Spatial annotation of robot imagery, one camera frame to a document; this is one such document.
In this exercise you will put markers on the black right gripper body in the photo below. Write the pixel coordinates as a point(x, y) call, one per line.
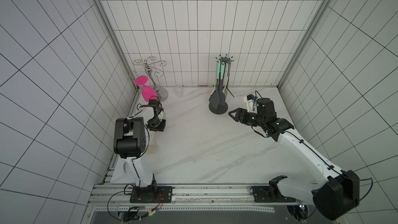
point(244, 116)

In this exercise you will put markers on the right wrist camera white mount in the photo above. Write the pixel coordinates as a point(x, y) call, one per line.
point(250, 101)

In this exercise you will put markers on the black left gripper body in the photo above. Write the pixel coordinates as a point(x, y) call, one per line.
point(155, 124)

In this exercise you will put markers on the dark grey utensil rack stand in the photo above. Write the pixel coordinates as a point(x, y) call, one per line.
point(223, 107)

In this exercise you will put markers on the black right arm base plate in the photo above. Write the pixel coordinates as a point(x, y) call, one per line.
point(270, 193)

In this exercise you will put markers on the chrome wine glass rack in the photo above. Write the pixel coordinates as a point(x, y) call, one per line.
point(148, 67)

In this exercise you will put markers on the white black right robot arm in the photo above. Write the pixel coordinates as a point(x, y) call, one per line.
point(334, 192)

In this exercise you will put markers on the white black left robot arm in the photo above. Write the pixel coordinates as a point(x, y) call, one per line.
point(131, 141)

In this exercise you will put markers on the aluminium mounting rail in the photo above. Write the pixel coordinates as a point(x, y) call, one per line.
point(118, 196)

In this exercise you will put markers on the grey spatula mint handle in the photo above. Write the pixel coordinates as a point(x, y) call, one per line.
point(216, 96)

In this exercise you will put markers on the pink plastic wine glass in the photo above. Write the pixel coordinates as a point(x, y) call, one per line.
point(148, 93)

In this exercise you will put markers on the electronics board with green led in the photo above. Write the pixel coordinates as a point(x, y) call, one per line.
point(133, 214)

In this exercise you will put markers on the cream spatula mint handle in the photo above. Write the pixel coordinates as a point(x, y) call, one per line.
point(152, 146)

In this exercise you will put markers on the clear small glass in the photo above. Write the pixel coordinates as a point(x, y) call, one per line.
point(179, 91)

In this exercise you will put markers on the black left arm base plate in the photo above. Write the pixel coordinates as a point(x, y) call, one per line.
point(152, 194)

